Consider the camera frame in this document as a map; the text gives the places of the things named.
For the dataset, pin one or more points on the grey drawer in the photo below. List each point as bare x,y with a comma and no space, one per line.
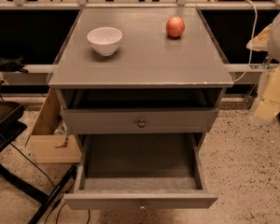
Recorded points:
140,171
108,121

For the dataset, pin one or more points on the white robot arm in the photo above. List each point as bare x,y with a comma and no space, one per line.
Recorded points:
267,105

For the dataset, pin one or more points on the grey wooden drawer cabinet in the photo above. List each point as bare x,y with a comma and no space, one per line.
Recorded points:
150,70

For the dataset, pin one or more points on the grey top drawer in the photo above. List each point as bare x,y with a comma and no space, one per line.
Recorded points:
108,121

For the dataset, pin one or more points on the white ceramic bowl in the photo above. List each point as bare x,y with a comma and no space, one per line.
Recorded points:
105,40

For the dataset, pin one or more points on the red apple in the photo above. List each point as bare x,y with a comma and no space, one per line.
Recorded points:
175,27

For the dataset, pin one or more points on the cardboard box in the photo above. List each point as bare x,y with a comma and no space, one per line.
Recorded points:
51,141

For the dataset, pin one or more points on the black stand frame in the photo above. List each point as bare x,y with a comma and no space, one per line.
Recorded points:
15,206

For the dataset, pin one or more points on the black object on rail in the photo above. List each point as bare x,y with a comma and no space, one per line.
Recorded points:
12,65

